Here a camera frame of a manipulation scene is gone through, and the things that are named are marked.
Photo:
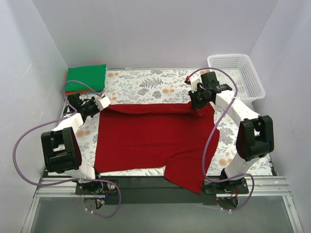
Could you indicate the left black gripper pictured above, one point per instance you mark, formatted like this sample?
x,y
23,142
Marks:
x,y
91,107

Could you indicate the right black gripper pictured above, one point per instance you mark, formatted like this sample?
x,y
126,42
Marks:
x,y
197,101

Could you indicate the red t-shirt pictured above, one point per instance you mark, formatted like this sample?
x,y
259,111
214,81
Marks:
x,y
173,135

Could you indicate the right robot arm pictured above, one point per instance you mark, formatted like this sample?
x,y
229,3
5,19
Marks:
x,y
255,138

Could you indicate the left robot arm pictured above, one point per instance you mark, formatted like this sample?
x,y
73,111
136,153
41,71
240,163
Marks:
x,y
61,151

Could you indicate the orange folded t-shirt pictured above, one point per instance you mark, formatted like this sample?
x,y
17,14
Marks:
x,y
81,92

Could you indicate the green folded t-shirt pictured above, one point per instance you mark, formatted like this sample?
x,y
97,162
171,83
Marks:
x,y
93,76

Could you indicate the floral patterned table mat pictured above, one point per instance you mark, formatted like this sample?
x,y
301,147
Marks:
x,y
159,86

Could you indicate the white plastic basket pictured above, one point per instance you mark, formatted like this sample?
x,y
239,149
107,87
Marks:
x,y
241,69

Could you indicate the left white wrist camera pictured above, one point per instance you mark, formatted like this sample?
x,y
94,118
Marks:
x,y
102,102

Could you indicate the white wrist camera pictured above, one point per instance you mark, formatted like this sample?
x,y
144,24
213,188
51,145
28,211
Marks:
x,y
102,102
193,81

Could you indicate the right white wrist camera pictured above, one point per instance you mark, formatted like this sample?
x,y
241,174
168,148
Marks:
x,y
193,81

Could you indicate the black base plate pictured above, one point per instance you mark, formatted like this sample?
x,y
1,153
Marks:
x,y
158,190

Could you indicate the aluminium rail frame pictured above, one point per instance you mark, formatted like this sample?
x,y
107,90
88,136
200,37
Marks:
x,y
61,207

